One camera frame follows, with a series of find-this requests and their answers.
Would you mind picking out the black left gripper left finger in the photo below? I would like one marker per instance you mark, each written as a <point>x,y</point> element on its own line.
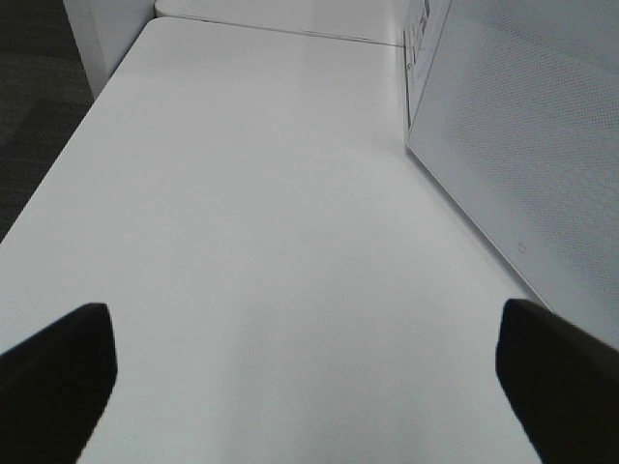
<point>55,385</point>

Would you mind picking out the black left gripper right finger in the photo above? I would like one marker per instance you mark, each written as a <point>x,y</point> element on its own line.
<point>561,382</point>

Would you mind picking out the white microwave oven body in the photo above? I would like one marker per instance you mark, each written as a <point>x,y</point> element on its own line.
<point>421,34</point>

